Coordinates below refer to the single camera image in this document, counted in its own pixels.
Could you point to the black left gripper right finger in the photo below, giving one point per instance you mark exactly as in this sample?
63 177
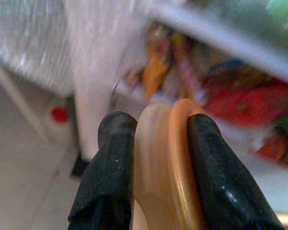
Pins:
220 182

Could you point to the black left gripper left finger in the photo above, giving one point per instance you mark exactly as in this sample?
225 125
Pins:
108 172

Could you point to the yellow plastic bowl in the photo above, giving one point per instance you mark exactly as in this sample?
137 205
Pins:
158 155

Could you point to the white fridge shelf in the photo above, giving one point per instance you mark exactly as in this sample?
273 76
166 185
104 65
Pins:
230 40

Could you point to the red bottle cap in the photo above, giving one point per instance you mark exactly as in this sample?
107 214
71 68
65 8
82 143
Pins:
59 114

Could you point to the red food package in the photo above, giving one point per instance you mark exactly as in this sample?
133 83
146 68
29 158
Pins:
247 103

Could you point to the orange food package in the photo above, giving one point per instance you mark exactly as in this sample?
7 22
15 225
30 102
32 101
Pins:
154 72

